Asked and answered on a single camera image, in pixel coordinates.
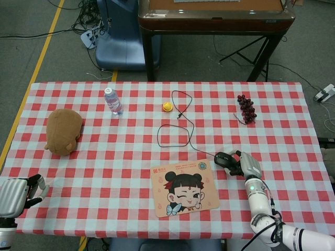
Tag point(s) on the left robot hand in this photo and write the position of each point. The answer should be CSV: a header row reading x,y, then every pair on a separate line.
x,y
13,196

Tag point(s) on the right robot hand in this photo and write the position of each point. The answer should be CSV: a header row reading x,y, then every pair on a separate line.
x,y
251,166

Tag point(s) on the black computer mouse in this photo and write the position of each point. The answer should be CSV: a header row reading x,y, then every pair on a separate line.
x,y
222,159

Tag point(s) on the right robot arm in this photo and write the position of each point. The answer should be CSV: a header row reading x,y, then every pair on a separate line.
x,y
257,201

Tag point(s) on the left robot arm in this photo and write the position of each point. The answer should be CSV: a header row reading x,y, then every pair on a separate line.
x,y
6,235

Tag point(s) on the cartoon girl mouse pad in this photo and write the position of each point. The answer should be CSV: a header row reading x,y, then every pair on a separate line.
x,y
183,191

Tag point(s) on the dark purple grape bunch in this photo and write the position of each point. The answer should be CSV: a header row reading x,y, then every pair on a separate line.
x,y
247,109

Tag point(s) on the black device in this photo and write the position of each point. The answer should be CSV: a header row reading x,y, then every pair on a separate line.
x,y
327,140

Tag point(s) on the brown plush capybara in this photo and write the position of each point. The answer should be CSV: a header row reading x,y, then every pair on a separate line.
x,y
62,130

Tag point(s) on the red white checkered tablecloth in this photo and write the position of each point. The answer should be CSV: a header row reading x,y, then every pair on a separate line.
x,y
104,157

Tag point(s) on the white floor power strip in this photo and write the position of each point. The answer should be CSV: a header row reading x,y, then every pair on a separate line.
x,y
323,94

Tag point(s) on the small yellow toy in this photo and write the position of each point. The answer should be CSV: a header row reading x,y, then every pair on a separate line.
x,y
167,107

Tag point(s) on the dark blue robot torso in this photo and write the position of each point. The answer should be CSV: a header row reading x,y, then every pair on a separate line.
x,y
167,245

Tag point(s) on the clear plastic water bottle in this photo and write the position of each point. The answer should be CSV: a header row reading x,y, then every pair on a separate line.
x,y
113,104

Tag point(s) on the dark wooden mahjong table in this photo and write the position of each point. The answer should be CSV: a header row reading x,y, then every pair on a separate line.
x,y
209,21

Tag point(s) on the grey floor power strip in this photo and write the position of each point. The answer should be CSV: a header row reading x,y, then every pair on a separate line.
x,y
87,39

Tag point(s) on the blue machine base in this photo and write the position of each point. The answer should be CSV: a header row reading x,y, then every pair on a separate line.
x,y
123,47

